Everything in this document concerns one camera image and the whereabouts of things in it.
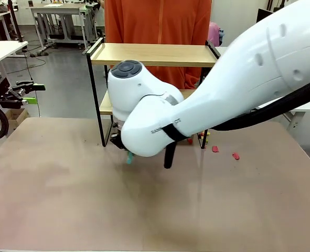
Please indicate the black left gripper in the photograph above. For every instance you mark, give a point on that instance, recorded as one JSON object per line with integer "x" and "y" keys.
{"x": 2, "y": 95}

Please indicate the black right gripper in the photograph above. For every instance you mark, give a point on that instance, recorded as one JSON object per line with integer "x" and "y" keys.
{"x": 117, "y": 141}

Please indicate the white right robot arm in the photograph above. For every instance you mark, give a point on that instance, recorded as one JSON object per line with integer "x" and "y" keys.
{"x": 249, "y": 65}

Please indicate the open cardboard box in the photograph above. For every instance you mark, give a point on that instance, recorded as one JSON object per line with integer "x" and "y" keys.
{"x": 15, "y": 115}

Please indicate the black metal pole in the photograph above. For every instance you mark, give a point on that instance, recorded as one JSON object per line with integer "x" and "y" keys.
{"x": 15, "y": 18}

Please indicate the grey metal workbench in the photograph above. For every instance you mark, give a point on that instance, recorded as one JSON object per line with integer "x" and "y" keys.
{"x": 57, "y": 10}

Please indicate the person in orange hoodie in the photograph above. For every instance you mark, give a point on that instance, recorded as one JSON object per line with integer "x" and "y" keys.
{"x": 157, "y": 21}

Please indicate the pink cloth bundle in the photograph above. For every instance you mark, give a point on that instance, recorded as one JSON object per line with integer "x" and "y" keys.
{"x": 213, "y": 34}

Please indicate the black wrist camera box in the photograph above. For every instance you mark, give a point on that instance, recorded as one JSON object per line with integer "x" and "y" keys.
{"x": 2, "y": 82}

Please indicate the black frame wooden shelf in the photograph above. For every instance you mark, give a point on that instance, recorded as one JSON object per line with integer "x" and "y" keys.
{"x": 154, "y": 53}

